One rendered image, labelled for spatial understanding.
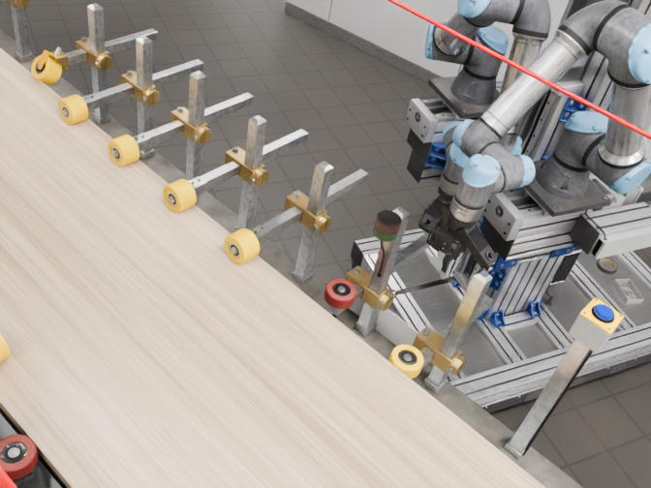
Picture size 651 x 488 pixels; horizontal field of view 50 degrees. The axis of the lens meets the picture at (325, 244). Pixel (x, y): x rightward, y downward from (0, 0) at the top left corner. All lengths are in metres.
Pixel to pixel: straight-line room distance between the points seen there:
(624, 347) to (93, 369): 2.10
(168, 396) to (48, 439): 0.25
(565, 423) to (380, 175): 1.59
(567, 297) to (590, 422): 0.52
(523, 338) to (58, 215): 1.79
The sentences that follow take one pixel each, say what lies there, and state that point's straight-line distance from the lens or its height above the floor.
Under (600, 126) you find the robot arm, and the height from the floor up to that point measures 1.27.
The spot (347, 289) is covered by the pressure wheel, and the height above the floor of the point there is 0.90.
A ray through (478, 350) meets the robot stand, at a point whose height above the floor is 0.21.
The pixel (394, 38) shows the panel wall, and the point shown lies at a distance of 4.75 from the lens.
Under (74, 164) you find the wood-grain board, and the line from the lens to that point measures 2.14.
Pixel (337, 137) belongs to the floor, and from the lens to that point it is 3.97.
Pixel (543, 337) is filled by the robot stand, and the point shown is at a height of 0.21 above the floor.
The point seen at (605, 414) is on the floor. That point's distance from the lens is 3.10.
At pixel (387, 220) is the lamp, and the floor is 1.14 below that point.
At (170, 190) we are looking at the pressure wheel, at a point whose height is 0.97.
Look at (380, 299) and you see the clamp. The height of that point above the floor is 0.86.
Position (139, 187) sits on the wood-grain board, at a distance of 2.05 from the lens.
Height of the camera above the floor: 2.20
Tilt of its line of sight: 42 degrees down
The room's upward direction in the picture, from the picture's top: 13 degrees clockwise
